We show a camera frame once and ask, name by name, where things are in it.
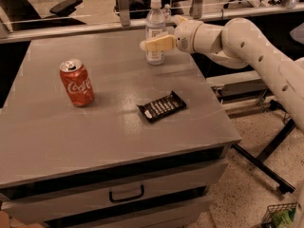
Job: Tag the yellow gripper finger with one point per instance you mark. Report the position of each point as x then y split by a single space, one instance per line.
164 43
178 19

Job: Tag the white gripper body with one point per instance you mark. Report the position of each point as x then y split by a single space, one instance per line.
184 35

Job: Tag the clear plastic water bottle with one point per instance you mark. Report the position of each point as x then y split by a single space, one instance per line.
155 25

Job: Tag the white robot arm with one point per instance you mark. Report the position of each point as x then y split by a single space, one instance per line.
242 194

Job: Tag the black snack bar wrapper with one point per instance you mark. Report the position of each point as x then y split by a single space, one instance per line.
162 107

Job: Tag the red Coca-Cola can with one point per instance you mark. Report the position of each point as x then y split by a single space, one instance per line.
77 83

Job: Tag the grey drawer cabinet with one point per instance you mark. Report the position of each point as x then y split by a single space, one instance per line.
58 161

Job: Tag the black office chair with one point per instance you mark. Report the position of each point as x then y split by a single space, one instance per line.
23 15

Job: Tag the black metal floor stand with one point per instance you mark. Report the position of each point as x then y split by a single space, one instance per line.
259 161

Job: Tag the green package in basket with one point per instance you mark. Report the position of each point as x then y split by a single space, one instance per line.
283 218

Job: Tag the grey metal rail frame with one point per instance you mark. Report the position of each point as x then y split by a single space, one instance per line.
242 94

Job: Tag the black drawer handle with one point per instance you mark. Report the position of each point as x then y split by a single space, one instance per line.
126 194

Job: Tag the wire basket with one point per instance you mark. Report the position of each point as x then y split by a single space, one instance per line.
267 219

